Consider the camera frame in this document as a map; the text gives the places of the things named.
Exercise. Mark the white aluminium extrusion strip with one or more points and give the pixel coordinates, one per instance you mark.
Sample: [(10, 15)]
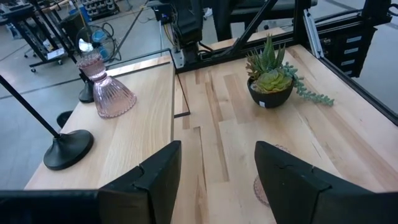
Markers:
[(312, 34)]

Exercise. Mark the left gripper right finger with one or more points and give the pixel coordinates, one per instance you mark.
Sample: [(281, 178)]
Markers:
[(295, 193)]

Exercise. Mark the black wheeled cart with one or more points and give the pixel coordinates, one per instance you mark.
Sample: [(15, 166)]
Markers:
[(18, 12)]

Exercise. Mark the pink glass candle holder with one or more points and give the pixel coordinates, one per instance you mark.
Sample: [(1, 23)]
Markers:
[(259, 189), (112, 96)]

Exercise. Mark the storage rack with containers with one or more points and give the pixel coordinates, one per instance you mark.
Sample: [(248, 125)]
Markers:
[(99, 7)]

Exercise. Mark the black floor fan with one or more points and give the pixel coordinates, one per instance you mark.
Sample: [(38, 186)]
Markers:
[(99, 40)]

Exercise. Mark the black box with white labels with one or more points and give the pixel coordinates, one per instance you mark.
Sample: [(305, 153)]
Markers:
[(370, 43)]

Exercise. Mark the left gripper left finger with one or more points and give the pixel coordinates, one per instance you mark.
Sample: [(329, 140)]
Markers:
[(149, 193)]

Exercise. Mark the black frame end bracket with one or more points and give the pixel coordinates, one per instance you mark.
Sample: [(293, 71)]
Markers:
[(63, 119)]

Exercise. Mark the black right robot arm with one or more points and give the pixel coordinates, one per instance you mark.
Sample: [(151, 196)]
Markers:
[(186, 25)]

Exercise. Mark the succulent plant in black pot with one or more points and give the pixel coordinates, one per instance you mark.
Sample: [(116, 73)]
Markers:
[(270, 93)]

